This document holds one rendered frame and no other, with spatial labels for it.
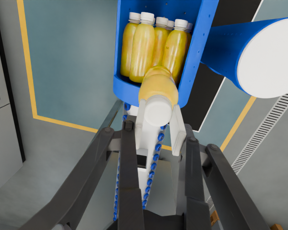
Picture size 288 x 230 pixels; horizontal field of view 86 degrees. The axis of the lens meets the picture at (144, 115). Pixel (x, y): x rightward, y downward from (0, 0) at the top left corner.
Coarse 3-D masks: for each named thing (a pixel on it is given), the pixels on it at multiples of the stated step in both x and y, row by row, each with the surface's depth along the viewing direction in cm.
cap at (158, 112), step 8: (152, 104) 20; (160, 104) 20; (168, 104) 20; (144, 112) 21; (152, 112) 21; (160, 112) 21; (168, 112) 20; (152, 120) 21; (160, 120) 21; (168, 120) 21
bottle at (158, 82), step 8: (152, 72) 30; (160, 72) 29; (168, 72) 32; (144, 80) 27; (152, 80) 25; (160, 80) 24; (168, 80) 25; (144, 88) 24; (152, 88) 23; (160, 88) 23; (168, 88) 23; (176, 88) 26; (144, 96) 23; (152, 96) 22; (160, 96) 22; (168, 96) 23; (176, 96) 24; (176, 104) 24
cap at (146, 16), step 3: (141, 12) 45; (144, 12) 44; (141, 15) 45; (144, 15) 44; (147, 15) 44; (150, 15) 44; (153, 15) 45; (141, 18) 45; (144, 18) 44; (147, 18) 44; (150, 18) 44; (153, 18) 45
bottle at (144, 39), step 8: (144, 24) 45; (136, 32) 46; (144, 32) 45; (152, 32) 46; (136, 40) 46; (144, 40) 45; (152, 40) 46; (136, 48) 47; (144, 48) 47; (152, 48) 48; (136, 56) 48; (144, 56) 48; (152, 56) 50; (136, 64) 49; (144, 64) 49; (136, 72) 50; (144, 72) 50; (136, 80) 51
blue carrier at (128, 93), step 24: (120, 0) 42; (144, 0) 55; (168, 0) 56; (192, 0) 53; (216, 0) 39; (120, 24) 50; (120, 48) 55; (192, 48) 41; (192, 72) 46; (120, 96) 49
